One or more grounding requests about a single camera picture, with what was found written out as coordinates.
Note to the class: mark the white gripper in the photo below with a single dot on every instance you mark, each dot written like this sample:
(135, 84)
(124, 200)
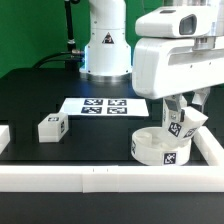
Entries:
(166, 67)

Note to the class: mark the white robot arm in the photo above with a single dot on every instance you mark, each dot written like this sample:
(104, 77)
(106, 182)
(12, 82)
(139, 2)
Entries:
(108, 57)

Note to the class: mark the white marker sheet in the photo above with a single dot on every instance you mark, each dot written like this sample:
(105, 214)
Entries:
(105, 107)

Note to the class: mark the white U-shaped fence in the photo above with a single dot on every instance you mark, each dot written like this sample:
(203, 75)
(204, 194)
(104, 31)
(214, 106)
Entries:
(88, 179)

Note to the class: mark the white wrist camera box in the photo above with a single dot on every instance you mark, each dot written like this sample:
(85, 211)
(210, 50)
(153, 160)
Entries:
(176, 22)

